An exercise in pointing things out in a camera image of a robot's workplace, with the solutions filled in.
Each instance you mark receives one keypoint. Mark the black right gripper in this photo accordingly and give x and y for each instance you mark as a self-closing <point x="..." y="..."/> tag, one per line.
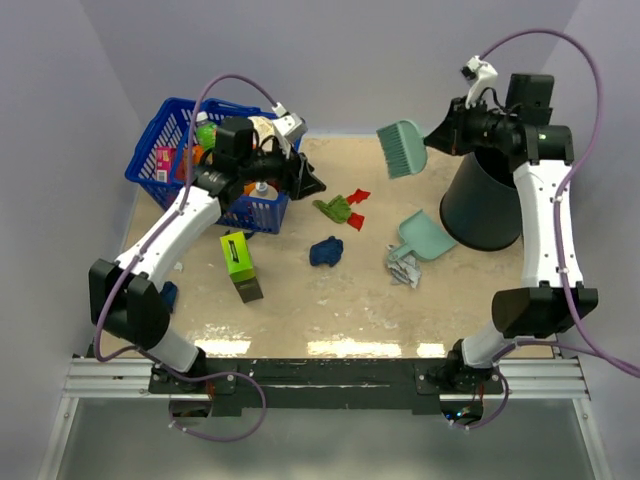
<point x="449" y="135"/>

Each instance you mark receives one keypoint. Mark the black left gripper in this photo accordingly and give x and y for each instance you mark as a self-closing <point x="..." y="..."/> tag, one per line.
<point x="295" y="180"/>

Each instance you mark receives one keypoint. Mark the green paper scrap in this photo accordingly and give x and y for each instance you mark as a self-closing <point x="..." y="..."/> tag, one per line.
<point x="337" y="209"/>

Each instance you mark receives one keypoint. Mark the teal hand brush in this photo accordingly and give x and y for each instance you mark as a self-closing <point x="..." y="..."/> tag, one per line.
<point x="403" y="148"/>

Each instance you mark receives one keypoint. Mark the teal plastic dustpan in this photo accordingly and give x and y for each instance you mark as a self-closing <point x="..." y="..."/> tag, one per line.
<point x="421" y="237"/>

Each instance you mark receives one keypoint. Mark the grey paper scrap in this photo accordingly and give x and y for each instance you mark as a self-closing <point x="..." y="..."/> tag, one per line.
<point x="403" y="266"/>

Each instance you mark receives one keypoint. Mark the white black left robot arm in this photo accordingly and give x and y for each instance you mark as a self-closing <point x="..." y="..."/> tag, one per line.
<point x="125" y="295"/>

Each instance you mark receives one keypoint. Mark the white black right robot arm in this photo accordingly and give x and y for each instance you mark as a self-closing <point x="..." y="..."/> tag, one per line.
<point x="552" y="295"/>

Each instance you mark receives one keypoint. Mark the beige pump soap bottle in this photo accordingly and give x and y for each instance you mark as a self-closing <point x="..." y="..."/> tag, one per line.
<point x="264" y="191"/>

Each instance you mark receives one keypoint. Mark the dark round trash bin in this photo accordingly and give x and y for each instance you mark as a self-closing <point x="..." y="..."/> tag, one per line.
<point x="481" y="208"/>

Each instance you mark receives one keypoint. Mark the green black razor box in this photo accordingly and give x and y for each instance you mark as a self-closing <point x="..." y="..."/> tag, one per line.
<point x="240" y="266"/>

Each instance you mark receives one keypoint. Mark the green drink bottle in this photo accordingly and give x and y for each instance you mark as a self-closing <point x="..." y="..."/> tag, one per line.
<point x="205" y="131"/>

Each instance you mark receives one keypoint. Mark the pink small box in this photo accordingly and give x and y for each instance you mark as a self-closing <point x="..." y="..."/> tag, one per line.
<point x="164" y="160"/>

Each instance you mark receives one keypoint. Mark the blue plastic shopping basket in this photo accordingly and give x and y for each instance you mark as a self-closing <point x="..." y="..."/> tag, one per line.
<point x="170" y="127"/>

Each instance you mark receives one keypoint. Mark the dark blue paper scrap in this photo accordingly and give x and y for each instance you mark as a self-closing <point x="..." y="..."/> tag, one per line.
<point x="169" y="295"/>

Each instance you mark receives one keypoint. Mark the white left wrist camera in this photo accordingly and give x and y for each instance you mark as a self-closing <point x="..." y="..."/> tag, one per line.
<point x="289" y="126"/>

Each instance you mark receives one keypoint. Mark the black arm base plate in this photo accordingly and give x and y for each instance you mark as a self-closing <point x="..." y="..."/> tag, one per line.
<point x="410" y="384"/>

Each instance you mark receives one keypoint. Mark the aluminium table frame rail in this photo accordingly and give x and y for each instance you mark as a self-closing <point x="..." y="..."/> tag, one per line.
<point x="129" y="378"/>

